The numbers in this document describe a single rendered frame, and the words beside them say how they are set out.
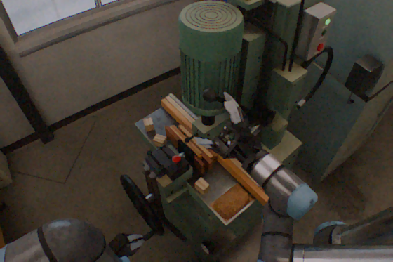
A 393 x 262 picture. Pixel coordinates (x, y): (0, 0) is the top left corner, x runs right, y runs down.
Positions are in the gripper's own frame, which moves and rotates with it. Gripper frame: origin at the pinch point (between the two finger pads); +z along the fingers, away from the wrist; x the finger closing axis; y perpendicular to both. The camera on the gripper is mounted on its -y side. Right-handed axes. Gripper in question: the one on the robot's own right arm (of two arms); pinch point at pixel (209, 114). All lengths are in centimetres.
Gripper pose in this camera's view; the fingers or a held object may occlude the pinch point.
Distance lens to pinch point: 80.7
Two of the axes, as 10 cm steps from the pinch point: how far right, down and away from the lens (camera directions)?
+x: -5.3, 8.0, 2.7
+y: -5.6, -1.0, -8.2
